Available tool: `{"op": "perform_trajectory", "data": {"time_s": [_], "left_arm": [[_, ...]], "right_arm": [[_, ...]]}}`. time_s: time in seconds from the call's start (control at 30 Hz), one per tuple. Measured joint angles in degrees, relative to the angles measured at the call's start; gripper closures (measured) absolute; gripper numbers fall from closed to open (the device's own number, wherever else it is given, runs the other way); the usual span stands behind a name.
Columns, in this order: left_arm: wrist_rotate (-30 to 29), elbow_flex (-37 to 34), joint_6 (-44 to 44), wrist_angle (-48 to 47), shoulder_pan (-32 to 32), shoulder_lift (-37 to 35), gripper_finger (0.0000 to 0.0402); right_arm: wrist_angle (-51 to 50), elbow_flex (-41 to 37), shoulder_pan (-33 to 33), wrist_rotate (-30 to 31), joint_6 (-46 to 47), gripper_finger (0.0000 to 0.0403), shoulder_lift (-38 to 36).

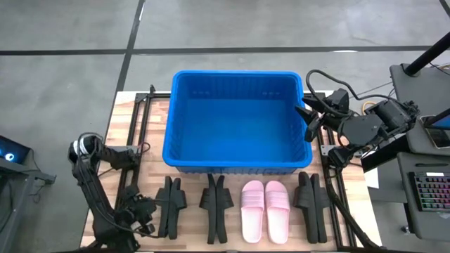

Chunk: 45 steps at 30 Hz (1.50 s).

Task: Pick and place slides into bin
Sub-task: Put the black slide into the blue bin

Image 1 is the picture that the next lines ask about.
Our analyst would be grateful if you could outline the grey metal desk frame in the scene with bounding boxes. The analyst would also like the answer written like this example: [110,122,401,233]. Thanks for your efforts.
[0,157,57,253]

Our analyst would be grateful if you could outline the grey desk panel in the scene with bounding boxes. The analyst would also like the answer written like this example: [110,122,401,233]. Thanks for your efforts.
[396,151,450,242]
[389,63,450,157]

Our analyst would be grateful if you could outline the smartphone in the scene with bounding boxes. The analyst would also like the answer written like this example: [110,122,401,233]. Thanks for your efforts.
[420,115,450,149]

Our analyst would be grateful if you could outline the black pole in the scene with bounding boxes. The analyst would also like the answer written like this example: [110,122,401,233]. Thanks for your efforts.
[403,31,450,77]

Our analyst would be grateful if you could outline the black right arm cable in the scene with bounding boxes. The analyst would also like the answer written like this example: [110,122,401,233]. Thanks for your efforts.
[304,69,411,117]

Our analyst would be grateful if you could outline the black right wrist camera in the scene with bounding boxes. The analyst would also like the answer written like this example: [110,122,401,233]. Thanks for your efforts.
[325,88,351,112]

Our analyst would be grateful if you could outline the backlit keyboard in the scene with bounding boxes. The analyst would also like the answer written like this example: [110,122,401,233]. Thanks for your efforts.
[409,171,450,213]

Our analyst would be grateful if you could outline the computer tower blue lights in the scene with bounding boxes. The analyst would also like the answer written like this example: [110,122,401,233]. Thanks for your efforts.
[0,135,31,164]

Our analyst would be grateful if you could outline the black aluminium frame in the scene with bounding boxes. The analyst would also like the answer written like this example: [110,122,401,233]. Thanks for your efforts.
[79,84,173,252]
[302,91,384,252]

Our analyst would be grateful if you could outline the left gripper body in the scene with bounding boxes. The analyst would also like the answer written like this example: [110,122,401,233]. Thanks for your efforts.
[117,205,143,243]

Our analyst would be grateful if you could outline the white paper sheet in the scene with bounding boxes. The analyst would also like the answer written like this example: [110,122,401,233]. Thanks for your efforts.
[364,167,380,190]

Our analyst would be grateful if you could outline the blue plastic bin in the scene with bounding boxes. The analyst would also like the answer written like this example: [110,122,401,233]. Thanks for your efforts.
[162,70,314,176]

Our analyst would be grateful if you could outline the black desk support bar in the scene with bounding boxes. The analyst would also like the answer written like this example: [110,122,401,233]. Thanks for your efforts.
[360,135,411,173]

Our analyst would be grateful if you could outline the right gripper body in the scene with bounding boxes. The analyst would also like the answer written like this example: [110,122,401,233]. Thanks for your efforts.
[304,104,353,143]

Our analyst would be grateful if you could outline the tablet blue screen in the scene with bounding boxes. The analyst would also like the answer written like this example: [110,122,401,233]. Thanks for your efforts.
[429,107,450,130]

